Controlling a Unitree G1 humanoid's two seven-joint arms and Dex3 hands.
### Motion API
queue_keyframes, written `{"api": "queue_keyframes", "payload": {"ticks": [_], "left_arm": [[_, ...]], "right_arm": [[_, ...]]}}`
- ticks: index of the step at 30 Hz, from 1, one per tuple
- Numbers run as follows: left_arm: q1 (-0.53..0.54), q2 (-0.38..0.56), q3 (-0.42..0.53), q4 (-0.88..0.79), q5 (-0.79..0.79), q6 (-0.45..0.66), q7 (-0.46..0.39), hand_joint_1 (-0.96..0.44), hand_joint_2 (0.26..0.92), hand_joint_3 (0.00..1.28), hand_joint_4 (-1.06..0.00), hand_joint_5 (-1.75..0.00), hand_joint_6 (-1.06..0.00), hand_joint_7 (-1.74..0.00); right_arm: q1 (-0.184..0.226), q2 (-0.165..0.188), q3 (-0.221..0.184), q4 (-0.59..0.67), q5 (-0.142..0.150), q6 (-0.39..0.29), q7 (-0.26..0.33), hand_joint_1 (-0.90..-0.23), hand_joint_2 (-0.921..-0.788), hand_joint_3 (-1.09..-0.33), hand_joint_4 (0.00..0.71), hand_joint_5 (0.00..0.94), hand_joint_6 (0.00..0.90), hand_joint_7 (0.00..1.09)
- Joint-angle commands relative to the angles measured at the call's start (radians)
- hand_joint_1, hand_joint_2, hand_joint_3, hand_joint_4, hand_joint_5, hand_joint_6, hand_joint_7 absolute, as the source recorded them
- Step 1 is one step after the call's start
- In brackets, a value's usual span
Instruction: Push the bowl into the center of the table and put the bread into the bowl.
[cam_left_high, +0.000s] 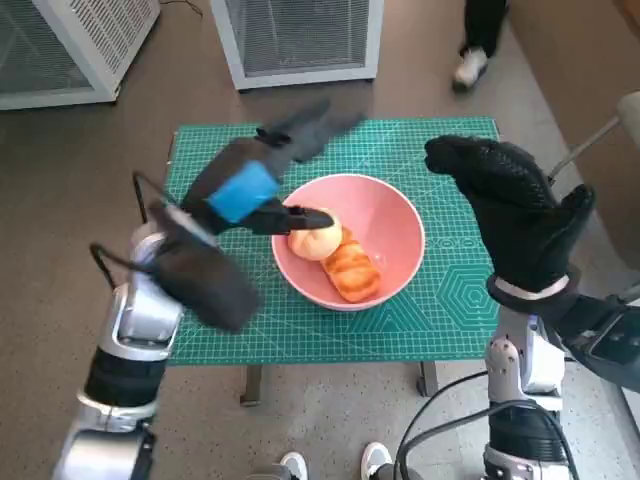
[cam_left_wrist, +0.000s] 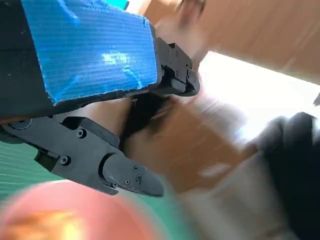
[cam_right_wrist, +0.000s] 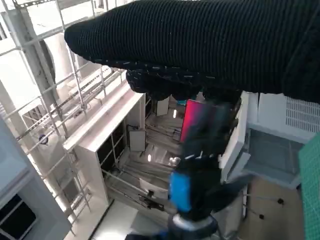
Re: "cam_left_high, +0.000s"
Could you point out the pink bowl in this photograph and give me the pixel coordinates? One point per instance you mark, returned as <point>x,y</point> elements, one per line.
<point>390,210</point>

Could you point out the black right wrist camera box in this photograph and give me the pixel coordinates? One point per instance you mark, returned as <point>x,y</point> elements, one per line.
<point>615,340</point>

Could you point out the robot left hand blue tape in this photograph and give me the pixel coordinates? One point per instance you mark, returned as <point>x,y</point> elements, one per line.
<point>240,195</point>

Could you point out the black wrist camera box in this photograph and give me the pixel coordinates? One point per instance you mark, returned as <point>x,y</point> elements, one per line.
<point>615,340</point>
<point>210,285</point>

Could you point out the round bread bun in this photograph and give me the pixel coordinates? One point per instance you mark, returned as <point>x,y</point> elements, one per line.
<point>315,242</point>

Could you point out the small white mesh cabinet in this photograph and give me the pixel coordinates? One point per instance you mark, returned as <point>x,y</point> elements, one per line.
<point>300,75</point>

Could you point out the large white mesh cabinet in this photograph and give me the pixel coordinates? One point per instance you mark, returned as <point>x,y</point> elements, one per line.
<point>120,30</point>

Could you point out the long braided bread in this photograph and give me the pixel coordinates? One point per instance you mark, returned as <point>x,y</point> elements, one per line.
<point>350,275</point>

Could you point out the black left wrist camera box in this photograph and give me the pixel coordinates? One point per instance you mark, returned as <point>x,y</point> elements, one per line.
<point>210,285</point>

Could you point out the person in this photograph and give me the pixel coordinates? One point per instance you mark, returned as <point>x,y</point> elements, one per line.
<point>482,25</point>

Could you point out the robot right white shoe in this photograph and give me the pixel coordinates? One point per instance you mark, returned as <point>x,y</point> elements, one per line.
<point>375,457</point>

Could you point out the robot left white shoe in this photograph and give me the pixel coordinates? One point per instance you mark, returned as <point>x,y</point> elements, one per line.
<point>294,465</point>

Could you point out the robot white shoe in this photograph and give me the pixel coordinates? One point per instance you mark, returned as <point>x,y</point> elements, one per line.
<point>294,465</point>
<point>375,457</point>

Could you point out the green cutting mat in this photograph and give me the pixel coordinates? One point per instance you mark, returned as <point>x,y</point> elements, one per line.
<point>400,145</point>

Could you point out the robot right hand black glove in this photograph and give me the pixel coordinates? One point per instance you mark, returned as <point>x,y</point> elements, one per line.
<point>520,220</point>

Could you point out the grey office chair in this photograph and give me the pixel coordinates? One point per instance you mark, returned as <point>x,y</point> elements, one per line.
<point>631,107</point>

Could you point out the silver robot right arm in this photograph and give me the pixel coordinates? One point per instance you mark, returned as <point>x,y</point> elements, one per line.
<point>505,360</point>

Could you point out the white desk panel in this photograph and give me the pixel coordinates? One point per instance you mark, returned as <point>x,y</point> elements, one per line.
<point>632,405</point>

